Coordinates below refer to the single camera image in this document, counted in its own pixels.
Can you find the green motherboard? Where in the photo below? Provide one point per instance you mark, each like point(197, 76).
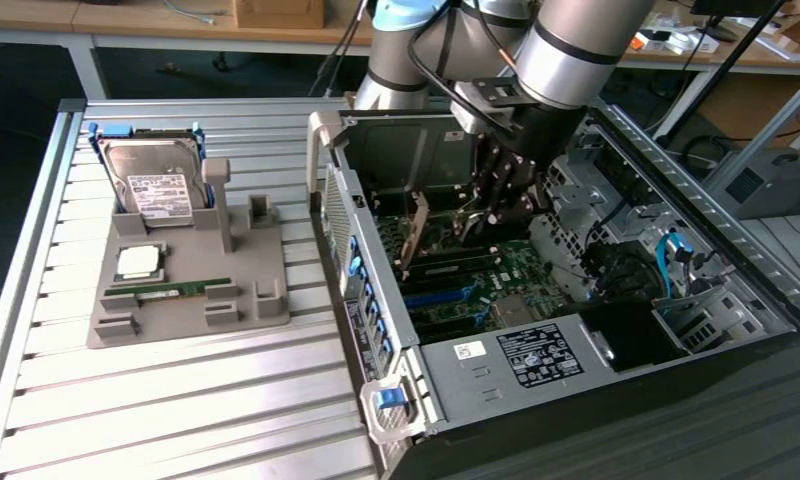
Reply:
point(533, 285)

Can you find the perforated metal drive cage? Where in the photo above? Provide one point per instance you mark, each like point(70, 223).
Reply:
point(580, 205)

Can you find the wooden desk with grey legs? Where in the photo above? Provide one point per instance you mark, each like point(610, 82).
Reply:
point(40, 25)

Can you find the open black PC case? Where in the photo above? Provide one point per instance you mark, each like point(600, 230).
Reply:
point(573, 430)

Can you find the small orange box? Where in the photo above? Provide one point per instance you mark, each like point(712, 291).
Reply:
point(638, 44)

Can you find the black expansion slot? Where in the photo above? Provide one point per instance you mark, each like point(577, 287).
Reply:
point(447, 325)

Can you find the metal disk bay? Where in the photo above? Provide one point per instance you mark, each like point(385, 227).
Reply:
point(714, 320)

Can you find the aluminium profile frame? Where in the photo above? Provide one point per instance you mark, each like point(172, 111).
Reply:
point(796, 107)

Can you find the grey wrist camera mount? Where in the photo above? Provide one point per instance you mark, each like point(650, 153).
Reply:
point(496, 92)

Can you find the blue case latch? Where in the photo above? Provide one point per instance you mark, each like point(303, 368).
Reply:
point(387, 397)

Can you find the black labelled RAM stick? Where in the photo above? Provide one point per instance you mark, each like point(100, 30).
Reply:
point(453, 270)

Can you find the silver hard disk drive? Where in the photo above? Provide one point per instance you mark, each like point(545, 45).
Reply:
point(160, 170)

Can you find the blue expansion slot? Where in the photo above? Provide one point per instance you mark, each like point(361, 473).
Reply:
point(440, 296)

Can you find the silver CPU chip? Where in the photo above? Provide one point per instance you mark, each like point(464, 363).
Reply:
point(137, 262)

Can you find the cluttered wooden desk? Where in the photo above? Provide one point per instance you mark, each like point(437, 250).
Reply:
point(654, 59)

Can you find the grey computer tower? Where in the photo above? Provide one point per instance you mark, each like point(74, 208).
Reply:
point(774, 185)

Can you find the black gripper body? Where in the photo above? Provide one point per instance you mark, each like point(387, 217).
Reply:
point(547, 130)

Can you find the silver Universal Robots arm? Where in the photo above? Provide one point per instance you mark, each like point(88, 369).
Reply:
point(567, 65)

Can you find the green RAM stick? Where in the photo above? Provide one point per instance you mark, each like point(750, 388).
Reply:
point(185, 288)

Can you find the graphics card with metal bracket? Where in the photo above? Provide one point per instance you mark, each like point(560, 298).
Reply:
point(415, 230)

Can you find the black slanted tripod pole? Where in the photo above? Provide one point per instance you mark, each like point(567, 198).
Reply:
point(732, 57)

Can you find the black RAM slot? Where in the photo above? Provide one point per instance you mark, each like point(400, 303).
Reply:
point(453, 255)

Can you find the black monitor stand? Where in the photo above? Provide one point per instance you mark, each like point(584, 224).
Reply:
point(716, 32)

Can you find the brown cardboard box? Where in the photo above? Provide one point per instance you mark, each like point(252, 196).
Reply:
point(276, 12)

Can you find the flat white box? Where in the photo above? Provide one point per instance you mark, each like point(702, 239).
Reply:
point(690, 45)

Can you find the grey parts rack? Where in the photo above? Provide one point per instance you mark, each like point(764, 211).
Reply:
point(193, 250)

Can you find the grey power supply unit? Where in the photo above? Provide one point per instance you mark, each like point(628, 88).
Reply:
point(480, 390)

